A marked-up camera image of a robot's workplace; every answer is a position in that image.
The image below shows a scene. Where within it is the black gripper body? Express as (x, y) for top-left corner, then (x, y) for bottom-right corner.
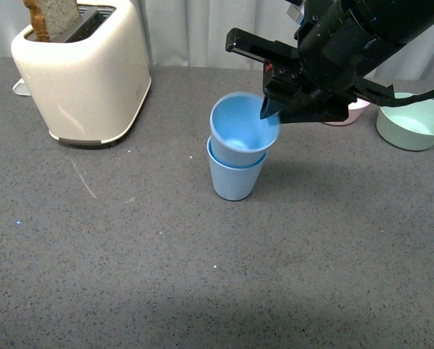
(225, 28), (395, 110)

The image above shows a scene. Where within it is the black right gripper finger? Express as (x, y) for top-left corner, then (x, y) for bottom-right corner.
(260, 96), (286, 119)

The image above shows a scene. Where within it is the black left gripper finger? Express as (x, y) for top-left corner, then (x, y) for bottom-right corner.
(276, 95), (350, 124)

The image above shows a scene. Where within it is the blue cup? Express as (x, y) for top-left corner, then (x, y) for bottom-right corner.
(209, 92), (281, 168)
(206, 137), (267, 201)

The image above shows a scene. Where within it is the pink bowl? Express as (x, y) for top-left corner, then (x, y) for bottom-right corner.
(321, 97), (371, 127)

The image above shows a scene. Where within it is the green bowl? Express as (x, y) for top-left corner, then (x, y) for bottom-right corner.
(376, 100), (434, 151)

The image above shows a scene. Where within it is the grey curtain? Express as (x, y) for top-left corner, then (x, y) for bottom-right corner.
(0, 0), (434, 83)

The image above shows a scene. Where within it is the cream two-slot toaster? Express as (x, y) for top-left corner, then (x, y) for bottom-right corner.
(11, 1), (151, 145)

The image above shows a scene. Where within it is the brown toast slice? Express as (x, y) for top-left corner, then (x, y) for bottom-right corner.
(23, 0), (81, 42)

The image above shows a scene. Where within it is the white power plug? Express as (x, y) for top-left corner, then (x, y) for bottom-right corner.
(12, 79), (31, 97)

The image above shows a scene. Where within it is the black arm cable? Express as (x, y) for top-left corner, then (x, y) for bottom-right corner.
(379, 81), (434, 108)

